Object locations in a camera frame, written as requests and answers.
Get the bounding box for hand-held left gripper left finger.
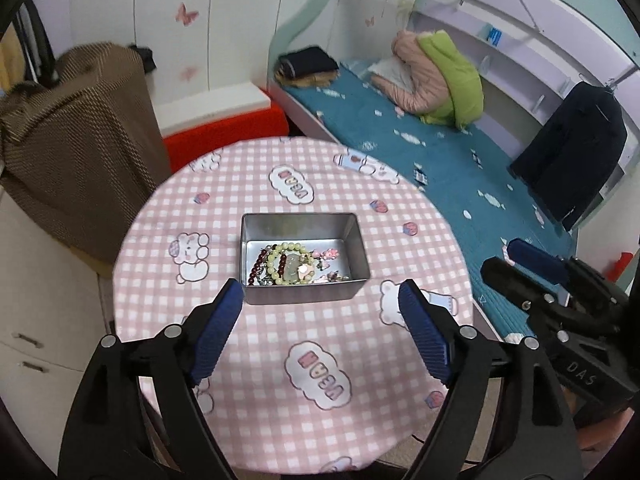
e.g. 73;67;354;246
59;278;246;480

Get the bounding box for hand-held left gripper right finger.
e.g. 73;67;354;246
397;279;585;480

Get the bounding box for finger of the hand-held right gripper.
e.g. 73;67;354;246
480;256;556;318
506;238;581;306

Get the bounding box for silver metal tin box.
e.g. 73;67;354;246
240;212;372;306

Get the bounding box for dark hanging coat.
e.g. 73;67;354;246
508;81;628;231

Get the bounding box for bed with teal sheet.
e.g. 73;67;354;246
282;60;576;338

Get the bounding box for round pink checkered table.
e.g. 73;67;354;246
112;136;475;473

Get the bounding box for white drawer cabinet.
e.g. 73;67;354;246
0;190;118;406

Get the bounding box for green padded jacket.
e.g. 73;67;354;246
417;31;485;128

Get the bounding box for red box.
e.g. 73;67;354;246
162;101;291;173

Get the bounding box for pink padded jacket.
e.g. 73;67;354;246
370;29;453;113

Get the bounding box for brown striped cloth cover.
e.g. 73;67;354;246
0;42;173;266

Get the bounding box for white pillow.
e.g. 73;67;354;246
367;57;416;93

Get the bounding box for mustard folded cloth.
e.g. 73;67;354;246
280;71;341;90

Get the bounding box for dark folded clothes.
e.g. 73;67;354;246
277;46;341;78

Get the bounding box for small black cloth item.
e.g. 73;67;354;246
129;46;157;73

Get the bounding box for black stand pole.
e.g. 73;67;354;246
12;0;61;88

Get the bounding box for dark red bead bracelet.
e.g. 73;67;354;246
248;246;273;286

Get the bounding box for pale yellow bead bracelet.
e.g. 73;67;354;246
265;242;318;286

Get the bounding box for white wall shelf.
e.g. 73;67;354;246
415;0;640;201

